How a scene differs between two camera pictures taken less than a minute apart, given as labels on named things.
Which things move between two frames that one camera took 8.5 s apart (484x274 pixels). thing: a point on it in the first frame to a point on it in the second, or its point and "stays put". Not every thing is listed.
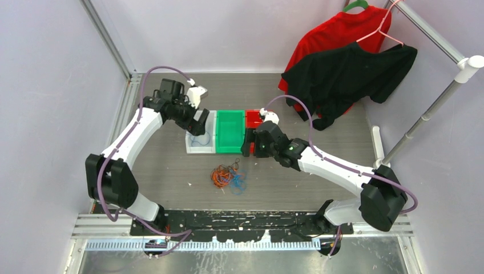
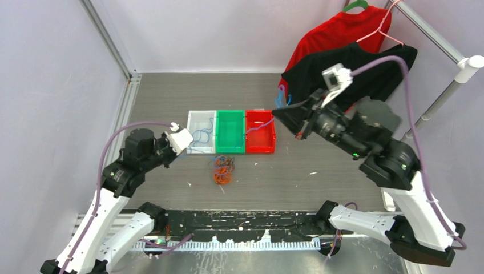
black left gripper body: [186, 120] to [164, 153]
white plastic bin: [205, 143] stays put
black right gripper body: [261, 150] to [313, 116]
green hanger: [359, 3] stays put
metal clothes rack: [467, 67] stays put
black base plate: [256, 226] stays put
